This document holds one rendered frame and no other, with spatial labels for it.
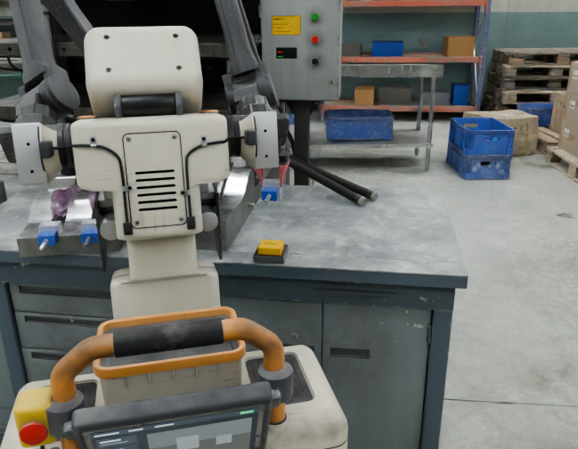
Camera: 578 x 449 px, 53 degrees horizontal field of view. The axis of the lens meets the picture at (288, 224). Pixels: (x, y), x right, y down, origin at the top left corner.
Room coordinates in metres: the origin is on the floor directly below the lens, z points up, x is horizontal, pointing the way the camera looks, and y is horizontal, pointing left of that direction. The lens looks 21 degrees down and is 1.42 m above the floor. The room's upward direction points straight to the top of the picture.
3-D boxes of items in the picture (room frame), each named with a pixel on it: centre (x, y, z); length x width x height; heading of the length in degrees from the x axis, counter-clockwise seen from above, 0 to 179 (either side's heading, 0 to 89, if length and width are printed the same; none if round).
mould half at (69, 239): (1.67, 0.62, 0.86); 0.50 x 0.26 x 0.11; 9
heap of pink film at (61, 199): (1.67, 0.62, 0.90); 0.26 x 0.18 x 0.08; 9
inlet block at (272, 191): (1.52, 0.05, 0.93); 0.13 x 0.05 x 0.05; 172
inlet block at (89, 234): (1.41, 0.52, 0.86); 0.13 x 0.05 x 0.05; 9
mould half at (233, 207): (1.70, 0.26, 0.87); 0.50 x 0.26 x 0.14; 171
